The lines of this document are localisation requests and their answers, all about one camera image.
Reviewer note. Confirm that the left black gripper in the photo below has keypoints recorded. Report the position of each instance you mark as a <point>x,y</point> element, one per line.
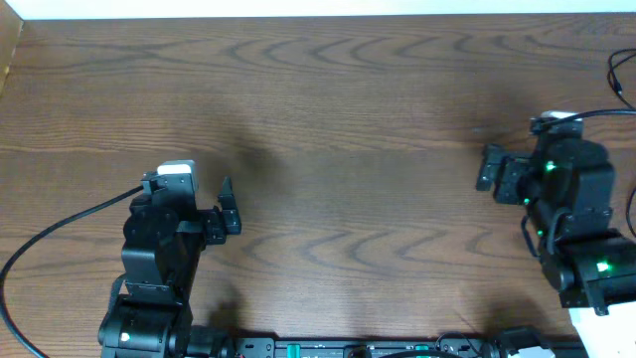
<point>220,226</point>

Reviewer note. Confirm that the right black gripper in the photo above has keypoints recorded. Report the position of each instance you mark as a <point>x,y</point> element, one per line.
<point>513,168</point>

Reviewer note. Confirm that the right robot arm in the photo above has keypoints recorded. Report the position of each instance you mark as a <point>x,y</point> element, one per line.
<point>565,186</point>

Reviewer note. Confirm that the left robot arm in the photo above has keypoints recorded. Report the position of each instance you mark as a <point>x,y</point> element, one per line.
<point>149,312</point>

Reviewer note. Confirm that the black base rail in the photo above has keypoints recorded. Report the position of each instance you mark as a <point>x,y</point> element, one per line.
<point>515,342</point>

